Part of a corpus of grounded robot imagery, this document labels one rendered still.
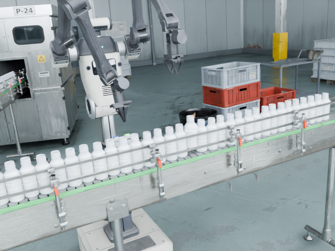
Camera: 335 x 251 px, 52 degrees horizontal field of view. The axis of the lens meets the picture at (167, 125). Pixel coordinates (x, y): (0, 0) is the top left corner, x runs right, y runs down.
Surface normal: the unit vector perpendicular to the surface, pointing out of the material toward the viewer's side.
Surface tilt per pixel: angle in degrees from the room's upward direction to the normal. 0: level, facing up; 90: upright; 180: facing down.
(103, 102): 90
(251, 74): 90
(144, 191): 90
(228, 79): 90
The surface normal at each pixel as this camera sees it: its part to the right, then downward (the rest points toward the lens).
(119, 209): 0.45, 0.22
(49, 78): 0.15, 0.27
